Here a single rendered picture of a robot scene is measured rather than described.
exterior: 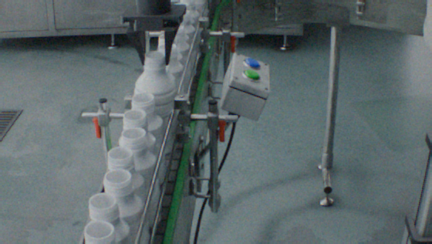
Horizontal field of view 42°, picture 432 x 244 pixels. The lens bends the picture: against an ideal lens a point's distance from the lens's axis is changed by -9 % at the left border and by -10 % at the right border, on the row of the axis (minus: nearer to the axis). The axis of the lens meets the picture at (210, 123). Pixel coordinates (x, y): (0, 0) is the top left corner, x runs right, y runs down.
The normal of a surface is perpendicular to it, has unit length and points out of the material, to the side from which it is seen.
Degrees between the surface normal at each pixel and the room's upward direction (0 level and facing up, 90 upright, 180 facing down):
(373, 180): 0
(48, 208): 0
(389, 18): 90
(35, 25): 90
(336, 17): 90
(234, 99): 90
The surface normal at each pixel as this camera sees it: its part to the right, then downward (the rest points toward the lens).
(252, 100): -0.07, 0.48
